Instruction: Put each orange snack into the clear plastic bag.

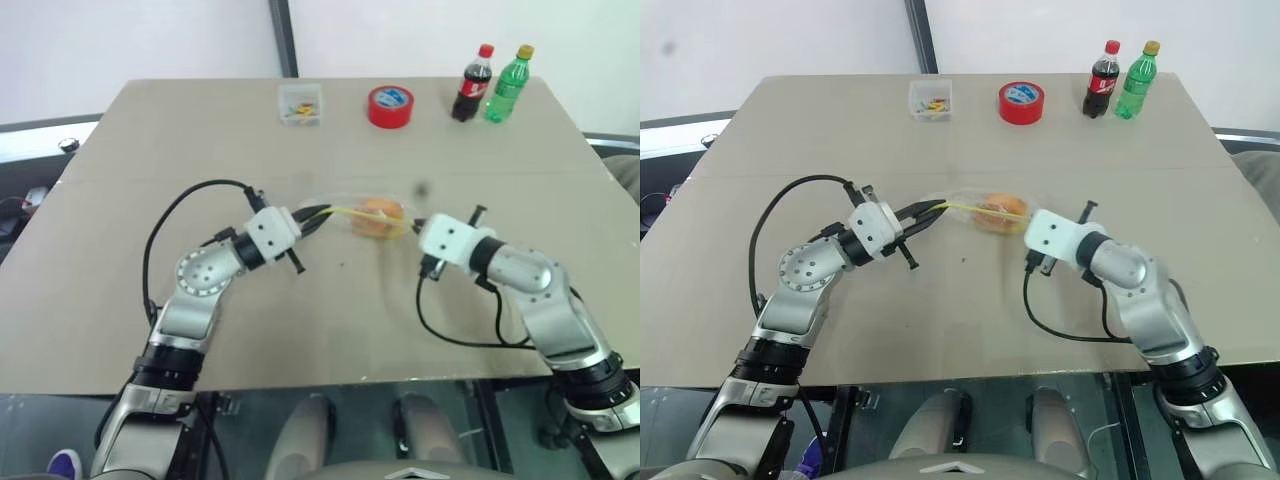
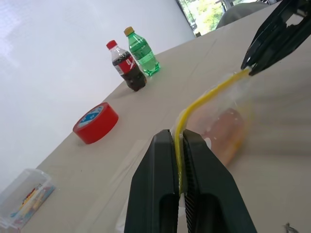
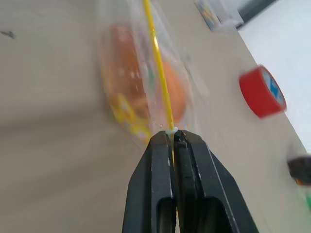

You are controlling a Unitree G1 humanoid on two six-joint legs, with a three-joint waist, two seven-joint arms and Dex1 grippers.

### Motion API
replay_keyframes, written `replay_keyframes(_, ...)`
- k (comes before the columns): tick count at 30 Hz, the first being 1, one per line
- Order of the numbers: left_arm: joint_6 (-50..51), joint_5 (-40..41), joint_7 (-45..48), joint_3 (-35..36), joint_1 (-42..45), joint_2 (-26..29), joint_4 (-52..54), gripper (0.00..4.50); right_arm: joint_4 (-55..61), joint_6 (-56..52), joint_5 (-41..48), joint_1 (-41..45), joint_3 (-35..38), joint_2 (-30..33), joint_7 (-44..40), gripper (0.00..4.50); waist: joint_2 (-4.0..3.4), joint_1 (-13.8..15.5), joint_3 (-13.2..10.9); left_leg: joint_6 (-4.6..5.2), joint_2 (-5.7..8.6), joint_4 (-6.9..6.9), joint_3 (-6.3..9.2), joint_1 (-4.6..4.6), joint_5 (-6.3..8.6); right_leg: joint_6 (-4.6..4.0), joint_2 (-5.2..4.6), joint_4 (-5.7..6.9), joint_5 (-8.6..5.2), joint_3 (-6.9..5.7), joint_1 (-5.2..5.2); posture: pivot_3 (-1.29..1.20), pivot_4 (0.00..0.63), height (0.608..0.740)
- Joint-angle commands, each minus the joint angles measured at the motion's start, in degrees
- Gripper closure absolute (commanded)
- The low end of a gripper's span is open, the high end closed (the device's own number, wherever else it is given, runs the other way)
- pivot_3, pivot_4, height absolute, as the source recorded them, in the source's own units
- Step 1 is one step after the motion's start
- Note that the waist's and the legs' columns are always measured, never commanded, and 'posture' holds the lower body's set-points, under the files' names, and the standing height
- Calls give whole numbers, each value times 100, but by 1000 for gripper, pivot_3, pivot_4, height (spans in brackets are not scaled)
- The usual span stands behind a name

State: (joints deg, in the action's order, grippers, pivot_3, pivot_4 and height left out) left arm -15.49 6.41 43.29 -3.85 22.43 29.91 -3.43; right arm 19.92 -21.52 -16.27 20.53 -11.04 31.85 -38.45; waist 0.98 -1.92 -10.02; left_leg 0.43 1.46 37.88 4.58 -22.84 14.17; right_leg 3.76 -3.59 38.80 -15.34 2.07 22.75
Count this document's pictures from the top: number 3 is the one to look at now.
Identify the colourful printed box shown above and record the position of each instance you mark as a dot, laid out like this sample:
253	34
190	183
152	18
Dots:
209	13

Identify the dark grey bar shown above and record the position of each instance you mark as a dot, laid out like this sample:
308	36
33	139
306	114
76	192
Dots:
255	8

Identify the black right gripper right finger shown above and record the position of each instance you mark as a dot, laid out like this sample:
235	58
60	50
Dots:
209	189

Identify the clear yellow-zip plastic bag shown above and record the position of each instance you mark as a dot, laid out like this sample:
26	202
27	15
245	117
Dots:
155	48

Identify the red tape roll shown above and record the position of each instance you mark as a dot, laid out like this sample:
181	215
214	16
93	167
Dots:
257	94

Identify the green object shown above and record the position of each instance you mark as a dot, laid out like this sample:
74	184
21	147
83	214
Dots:
307	211

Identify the black round object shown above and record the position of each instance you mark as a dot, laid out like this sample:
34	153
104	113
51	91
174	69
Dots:
300	170

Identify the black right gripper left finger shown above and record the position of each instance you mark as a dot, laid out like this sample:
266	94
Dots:
150	184

